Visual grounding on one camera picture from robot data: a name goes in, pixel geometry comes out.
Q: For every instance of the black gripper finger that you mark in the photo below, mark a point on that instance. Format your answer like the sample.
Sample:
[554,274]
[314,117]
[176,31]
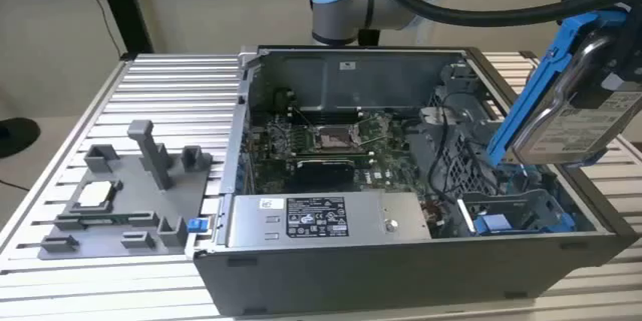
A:
[597,91]

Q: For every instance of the hard disk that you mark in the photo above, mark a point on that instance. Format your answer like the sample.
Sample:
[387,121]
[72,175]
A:
[562,125]

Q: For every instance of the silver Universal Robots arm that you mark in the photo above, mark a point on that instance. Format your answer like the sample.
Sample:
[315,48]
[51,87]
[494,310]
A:
[346,9]

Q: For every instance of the grey metal disk bay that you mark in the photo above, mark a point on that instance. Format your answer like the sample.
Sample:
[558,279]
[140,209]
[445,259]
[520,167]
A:
[466,125]

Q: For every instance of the green motherboard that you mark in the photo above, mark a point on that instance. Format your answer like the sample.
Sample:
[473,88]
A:
[381,129]

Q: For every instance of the white sticker on case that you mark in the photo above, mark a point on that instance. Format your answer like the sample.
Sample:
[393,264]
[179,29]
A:
[349,65]

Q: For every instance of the CPU socket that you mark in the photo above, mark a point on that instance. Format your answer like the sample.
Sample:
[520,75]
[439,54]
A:
[335,137]

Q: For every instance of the black graphics card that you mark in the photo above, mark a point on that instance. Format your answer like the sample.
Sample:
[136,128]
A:
[323,176]

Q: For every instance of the silver power supply unit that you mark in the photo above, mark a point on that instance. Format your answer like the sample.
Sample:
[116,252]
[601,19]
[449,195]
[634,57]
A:
[326,215]

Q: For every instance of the black open PC case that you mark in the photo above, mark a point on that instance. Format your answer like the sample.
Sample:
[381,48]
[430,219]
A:
[351,279]

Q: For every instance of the blue plastic case latch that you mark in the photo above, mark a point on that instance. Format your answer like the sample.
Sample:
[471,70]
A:
[197,225]

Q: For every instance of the grey parts rack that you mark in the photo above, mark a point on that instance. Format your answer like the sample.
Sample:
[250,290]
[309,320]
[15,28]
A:
[130,200]

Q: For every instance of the green RAM stick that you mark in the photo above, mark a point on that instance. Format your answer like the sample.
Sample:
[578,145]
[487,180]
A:
[126,218]

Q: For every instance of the silver CPU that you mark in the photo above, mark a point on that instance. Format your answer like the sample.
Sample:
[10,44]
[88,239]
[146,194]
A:
[95,193]

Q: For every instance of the black round stand base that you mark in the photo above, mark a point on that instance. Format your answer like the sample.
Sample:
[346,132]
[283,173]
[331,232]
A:
[18,137]

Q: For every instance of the black upright frame post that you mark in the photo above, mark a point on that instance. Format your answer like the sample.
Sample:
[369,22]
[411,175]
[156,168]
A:
[126,5]

